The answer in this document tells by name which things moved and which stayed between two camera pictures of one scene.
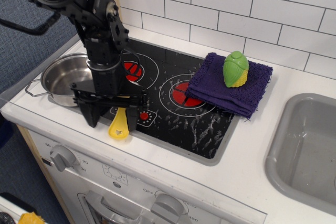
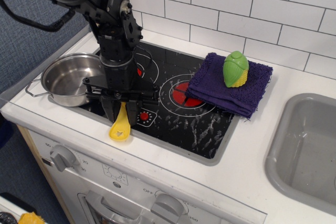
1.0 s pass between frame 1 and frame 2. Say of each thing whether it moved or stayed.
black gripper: moved
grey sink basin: stayed
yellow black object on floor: stayed
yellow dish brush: stayed
